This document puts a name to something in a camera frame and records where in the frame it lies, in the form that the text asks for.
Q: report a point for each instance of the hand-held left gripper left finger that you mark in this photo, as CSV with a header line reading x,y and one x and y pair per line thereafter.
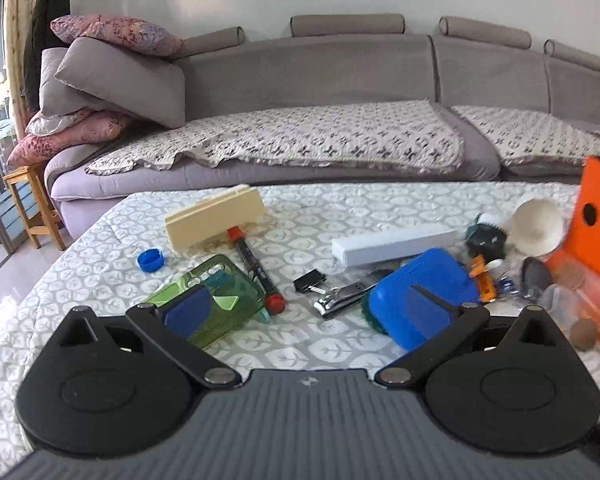
x,y
185,310

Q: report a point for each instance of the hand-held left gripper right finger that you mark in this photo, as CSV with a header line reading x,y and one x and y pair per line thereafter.
x,y
460,320

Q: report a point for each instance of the orange cardboard box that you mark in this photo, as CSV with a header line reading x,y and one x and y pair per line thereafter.
x,y
597,200

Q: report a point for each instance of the small transparent plastic box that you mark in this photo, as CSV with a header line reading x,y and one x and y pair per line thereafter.
x,y
562,310

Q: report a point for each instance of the leaf-print quilted desktop cloth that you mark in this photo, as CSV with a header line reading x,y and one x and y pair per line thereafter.
x,y
330,340

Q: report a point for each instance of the orange utility knife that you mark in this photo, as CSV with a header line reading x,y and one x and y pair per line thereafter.
x,y
482,282

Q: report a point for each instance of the green transparent phone case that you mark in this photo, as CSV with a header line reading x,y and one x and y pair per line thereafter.
x,y
205,270

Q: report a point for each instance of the blue bottle cap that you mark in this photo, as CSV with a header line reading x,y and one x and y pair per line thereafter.
x,y
151,261

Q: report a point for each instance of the blue plastic box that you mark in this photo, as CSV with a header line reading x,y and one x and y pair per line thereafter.
x,y
410,270

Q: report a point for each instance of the black marker with red caps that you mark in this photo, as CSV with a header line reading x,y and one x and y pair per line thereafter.
x,y
252,267

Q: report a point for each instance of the black round brush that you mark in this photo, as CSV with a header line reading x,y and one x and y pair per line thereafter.
x,y
485,242

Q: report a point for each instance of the patterned quilted sofa cover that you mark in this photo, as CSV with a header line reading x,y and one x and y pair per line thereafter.
x,y
530,130
305,135

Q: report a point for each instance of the grey oval object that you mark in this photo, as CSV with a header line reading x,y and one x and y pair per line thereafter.
x,y
535,275

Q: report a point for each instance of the cream rectangular box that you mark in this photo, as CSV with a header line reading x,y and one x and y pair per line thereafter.
x,y
210,222

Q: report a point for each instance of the long white box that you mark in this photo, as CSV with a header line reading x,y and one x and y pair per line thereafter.
x,y
395,250

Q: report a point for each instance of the white bowl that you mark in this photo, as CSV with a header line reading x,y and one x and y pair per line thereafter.
x,y
535,227

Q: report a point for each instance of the metal nail clipper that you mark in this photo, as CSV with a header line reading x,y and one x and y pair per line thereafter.
x,y
340,297

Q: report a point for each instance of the brown walnut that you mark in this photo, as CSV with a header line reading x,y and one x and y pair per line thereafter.
x,y
585,334

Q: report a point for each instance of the black binder clip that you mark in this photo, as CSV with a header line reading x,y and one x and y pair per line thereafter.
x,y
308,280

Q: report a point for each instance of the wooden stool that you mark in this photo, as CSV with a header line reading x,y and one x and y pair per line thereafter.
x,y
30,171

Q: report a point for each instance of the pink floral pillow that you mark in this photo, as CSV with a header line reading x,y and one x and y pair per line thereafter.
x,y
70,135
115,32

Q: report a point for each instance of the grey wedge cushion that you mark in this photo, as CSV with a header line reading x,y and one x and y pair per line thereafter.
x,y
125,80

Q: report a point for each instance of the grey square cushion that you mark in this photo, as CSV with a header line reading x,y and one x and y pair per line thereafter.
x,y
52,85

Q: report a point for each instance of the grey fabric sofa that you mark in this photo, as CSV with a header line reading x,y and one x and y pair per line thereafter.
x,y
330,70

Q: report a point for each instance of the dark hanging coat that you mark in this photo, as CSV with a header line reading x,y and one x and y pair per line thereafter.
x,y
47,25

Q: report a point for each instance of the beige patterned curtain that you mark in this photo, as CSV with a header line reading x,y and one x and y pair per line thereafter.
x,y
20,10

